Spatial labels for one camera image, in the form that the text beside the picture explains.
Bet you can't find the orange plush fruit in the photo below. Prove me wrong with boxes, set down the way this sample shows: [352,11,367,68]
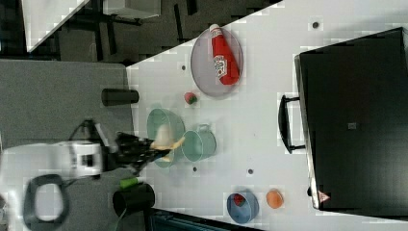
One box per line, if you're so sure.
[266,190,284,209]

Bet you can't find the small red item in cup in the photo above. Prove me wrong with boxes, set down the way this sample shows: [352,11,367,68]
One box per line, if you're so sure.
[233,193,245,206]

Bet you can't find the black cylinder post lower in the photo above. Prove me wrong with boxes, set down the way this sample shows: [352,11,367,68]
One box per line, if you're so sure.
[113,184,155,217]

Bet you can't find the red plush strawberry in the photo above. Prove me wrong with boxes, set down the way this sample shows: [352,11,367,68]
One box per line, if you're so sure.
[184,92,197,105]

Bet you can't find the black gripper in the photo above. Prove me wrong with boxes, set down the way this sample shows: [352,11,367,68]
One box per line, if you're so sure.
[103,132,170,175]

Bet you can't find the red plush ketchup bottle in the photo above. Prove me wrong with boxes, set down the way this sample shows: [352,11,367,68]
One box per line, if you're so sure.
[209,24,240,86]

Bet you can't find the silver black toaster oven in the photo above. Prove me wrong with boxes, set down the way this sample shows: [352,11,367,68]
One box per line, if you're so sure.
[294,27,408,220]

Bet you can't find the green metal mug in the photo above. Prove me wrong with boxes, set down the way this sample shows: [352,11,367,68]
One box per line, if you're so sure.
[181,124,217,162]

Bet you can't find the black cylinder post upper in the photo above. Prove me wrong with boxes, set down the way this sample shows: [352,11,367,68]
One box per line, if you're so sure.
[101,89,140,107]

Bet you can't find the green perforated colander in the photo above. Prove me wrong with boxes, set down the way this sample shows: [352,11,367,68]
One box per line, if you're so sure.
[147,108,185,168]

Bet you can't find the black cylinder post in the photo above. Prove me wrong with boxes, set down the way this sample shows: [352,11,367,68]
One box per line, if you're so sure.
[101,89,140,107]
[113,184,155,217]

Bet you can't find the grey round plate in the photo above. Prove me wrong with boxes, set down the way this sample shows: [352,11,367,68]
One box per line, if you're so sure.
[191,29,239,98]

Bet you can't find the blue cup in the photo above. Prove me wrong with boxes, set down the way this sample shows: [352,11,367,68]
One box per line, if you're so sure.
[226,191,259,224]

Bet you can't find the green cylinder object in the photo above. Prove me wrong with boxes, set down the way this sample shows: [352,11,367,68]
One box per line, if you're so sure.
[119,177,139,190]

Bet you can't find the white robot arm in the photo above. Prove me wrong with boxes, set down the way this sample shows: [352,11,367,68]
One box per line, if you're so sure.
[1,119,175,231]

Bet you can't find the yellow plush peeled banana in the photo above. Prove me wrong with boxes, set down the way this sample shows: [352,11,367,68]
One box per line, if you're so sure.
[150,124,186,151]

